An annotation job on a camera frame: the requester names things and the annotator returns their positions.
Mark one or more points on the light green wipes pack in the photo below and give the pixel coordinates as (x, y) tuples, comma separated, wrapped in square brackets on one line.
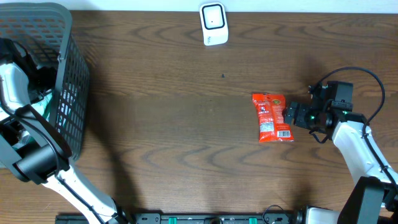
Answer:
[(43, 106)]

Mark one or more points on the white barcode scanner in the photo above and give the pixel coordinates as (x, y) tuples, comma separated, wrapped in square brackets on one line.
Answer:
[(214, 23)]

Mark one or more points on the red snack bag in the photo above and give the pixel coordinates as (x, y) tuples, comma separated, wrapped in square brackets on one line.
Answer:
[(270, 108)]

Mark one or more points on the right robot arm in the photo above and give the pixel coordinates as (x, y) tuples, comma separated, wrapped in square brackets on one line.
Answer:
[(374, 197)]

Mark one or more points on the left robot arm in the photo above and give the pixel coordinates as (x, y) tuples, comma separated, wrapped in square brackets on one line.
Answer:
[(39, 126)]

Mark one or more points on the grey plastic mesh basket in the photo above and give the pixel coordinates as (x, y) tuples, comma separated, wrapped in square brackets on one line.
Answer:
[(45, 31)]

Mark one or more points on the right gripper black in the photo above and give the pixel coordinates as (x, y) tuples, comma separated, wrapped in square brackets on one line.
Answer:
[(303, 108)]

